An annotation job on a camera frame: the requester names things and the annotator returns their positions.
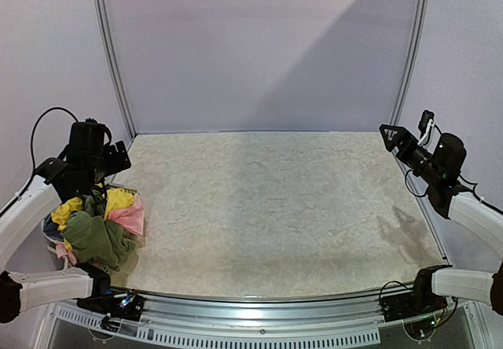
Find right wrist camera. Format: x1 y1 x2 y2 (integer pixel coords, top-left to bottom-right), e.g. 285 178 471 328
418 110 435 147

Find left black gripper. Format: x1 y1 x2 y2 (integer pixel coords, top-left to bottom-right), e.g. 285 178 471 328
86 139 130 187

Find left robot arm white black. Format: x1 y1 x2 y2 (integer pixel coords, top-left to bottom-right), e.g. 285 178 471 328
1 119 131 323

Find yellow shorts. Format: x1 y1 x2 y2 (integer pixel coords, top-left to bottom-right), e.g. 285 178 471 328
51 188 134 231

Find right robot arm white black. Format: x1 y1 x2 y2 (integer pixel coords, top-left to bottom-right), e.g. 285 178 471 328
380 124 502 315

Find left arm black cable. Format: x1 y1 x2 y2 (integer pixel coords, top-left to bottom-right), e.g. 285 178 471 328
30 107 79 169

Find right aluminium frame post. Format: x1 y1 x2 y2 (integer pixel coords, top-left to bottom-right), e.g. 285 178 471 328
387 0 433 134

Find beige plastic laundry basket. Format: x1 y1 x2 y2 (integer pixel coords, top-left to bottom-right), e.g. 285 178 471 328
46 186 147 271

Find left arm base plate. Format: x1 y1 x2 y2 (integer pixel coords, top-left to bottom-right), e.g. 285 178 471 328
76 291 145 321

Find dark blue garment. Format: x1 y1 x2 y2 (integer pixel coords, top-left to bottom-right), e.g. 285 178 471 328
42 215 64 242

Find olive green garment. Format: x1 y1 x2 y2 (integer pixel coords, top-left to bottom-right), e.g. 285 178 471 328
62 193 136 270

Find pink garment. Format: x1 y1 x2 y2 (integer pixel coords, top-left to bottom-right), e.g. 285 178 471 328
55 194 146 259

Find aluminium front rail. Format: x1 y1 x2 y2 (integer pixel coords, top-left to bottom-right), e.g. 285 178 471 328
30 285 486 349

